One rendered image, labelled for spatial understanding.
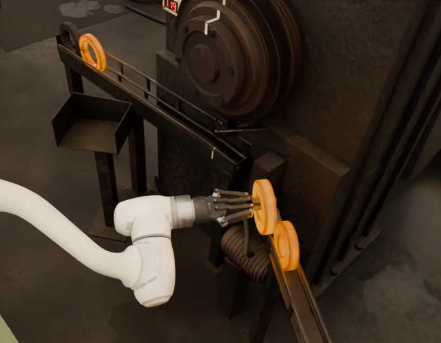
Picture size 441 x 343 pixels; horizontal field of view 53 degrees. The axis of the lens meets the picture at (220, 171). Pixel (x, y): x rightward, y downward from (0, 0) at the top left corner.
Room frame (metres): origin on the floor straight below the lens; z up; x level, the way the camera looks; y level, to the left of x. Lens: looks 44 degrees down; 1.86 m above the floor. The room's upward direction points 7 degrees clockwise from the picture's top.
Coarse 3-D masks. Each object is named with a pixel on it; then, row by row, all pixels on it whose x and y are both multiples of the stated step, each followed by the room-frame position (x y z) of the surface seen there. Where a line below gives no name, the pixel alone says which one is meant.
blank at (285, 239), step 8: (280, 224) 0.91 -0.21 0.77; (288, 224) 0.91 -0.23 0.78; (280, 232) 0.90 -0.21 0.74; (288, 232) 0.87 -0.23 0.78; (280, 240) 0.90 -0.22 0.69; (288, 240) 0.84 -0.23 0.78; (296, 240) 0.85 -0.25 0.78; (280, 248) 0.88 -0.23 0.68; (288, 248) 0.83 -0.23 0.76; (296, 248) 0.83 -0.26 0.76; (280, 256) 0.86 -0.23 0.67; (288, 256) 0.82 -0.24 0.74; (296, 256) 0.81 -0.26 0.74; (288, 264) 0.80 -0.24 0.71; (296, 264) 0.80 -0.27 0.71
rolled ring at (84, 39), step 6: (84, 36) 1.91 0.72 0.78; (90, 36) 1.91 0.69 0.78; (84, 42) 1.93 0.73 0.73; (90, 42) 1.89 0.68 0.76; (96, 42) 1.88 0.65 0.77; (84, 48) 1.95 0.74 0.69; (96, 48) 1.86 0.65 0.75; (102, 48) 1.87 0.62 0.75; (84, 54) 1.94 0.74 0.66; (90, 54) 1.96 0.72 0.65; (96, 54) 1.86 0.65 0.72; (102, 54) 1.86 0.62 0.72; (90, 60) 1.93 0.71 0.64; (102, 60) 1.85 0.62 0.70; (96, 66) 1.87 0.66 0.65; (102, 66) 1.85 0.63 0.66
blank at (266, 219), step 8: (256, 184) 0.89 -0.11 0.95; (264, 184) 0.86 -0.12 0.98; (256, 192) 0.88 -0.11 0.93; (264, 192) 0.84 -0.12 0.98; (272, 192) 0.84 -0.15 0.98; (264, 200) 0.81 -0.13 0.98; (272, 200) 0.82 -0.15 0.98; (264, 208) 0.80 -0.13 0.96; (272, 208) 0.80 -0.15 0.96; (256, 216) 0.85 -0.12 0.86; (264, 216) 0.79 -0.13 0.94; (272, 216) 0.79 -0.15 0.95; (256, 224) 0.84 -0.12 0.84; (264, 224) 0.78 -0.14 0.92; (272, 224) 0.78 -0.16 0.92; (264, 232) 0.78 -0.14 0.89; (272, 232) 0.78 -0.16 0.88
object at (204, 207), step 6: (192, 198) 0.83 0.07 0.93; (198, 198) 0.82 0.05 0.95; (204, 198) 0.82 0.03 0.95; (210, 198) 0.84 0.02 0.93; (198, 204) 0.79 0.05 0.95; (204, 204) 0.80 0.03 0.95; (210, 204) 0.82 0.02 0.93; (216, 204) 0.82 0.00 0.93; (222, 204) 0.82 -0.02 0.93; (198, 210) 0.78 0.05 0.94; (204, 210) 0.78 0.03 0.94; (210, 210) 0.80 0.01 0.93; (216, 210) 0.80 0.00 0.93; (222, 210) 0.80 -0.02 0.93; (198, 216) 0.77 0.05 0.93; (204, 216) 0.77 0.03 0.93; (210, 216) 0.78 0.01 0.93; (216, 216) 0.78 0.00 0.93; (222, 216) 0.79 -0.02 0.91; (198, 222) 0.77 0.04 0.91; (204, 222) 0.77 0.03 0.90
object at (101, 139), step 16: (80, 96) 1.53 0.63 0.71; (64, 112) 1.44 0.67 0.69; (80, 112) 1.54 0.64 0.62; (96, 112) 1.53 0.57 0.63; (112, 112) 1.52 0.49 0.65; (128, 112) 1.46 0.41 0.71; (64, 128) 1.41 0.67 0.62; (80, 128) 1.46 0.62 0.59; (96, 128) 1.47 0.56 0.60; (112, 128) 1.47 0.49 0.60; (128, 128) 1.45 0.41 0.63; (64, 144) 1.35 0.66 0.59; (80, 144) 1.36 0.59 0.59; (96, 144) 1.36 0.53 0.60; (112, 144) 1.37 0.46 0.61; (96, 160) 1.40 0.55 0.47; (112, 160) 1.44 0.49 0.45; (112, 176) 1.42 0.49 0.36; (112, 192) 1.40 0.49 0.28; (112, 208) 1.39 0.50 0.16; (96, 224) 1.40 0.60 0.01; (112, 224) 1.39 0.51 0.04
